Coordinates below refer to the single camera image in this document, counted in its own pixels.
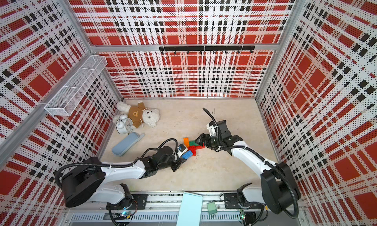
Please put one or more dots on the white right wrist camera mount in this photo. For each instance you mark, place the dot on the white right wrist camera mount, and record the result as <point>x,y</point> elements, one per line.
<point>212,129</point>

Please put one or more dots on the blue lego brick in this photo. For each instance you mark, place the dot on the blue lego brick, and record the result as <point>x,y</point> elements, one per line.
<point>187,154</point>

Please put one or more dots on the green lego brick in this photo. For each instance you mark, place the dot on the green lego brick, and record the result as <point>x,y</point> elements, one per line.
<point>193,143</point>

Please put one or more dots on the white teddy bear brown shirt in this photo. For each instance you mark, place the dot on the white teddy bear brown shirt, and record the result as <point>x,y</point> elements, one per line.
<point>139,114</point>

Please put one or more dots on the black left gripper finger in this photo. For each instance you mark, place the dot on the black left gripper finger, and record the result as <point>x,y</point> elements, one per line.
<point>175,165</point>
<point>181,152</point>

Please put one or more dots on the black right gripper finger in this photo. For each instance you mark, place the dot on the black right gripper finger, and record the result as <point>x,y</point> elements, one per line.
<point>202,139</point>
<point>213,147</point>

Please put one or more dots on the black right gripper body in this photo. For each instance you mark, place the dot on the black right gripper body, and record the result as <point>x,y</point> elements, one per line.
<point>215,141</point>

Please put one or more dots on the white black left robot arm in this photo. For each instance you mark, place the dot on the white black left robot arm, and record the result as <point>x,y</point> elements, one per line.
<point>93,180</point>

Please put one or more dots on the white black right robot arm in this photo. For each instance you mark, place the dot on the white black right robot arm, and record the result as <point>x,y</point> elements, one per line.
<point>278,192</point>

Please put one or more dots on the light blue paper sheet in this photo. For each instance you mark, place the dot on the light blue paper sheet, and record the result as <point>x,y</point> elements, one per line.
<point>190,210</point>

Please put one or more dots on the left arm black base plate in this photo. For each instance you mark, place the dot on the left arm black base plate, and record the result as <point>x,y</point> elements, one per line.
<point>137,201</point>

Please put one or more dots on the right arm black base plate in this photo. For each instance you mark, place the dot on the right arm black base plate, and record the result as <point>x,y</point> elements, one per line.
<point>235,201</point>

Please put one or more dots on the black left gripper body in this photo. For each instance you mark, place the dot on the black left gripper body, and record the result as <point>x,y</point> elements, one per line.
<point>164,165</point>

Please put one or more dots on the white wire wall basket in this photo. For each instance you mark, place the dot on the white wire wall basket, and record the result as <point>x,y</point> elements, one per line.
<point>69,96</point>

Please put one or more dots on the orange lego brick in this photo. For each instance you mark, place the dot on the orange lego brick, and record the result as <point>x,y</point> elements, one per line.
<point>186,142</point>

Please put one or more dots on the small green box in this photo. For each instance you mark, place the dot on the small green box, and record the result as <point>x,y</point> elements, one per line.
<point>212,208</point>

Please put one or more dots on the black wall hook rail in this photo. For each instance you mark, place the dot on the black wall hook rail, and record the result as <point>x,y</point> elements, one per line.
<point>205,48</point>

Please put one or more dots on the white alarm clock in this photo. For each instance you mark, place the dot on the white alarm clock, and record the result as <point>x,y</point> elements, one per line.
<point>124,124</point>

